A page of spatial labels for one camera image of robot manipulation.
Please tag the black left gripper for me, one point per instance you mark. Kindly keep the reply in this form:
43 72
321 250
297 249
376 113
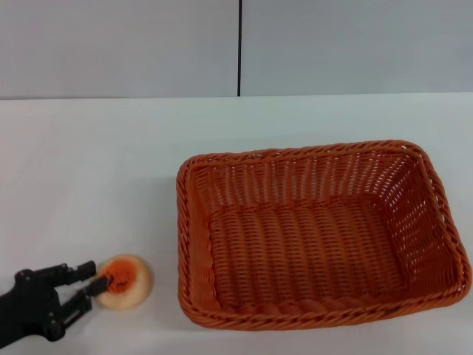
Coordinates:
31 299

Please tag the orange woven plastic basket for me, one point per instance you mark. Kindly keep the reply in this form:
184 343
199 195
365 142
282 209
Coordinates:
303 251

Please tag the round bun with orange centre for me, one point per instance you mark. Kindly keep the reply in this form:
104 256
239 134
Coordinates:
136 284

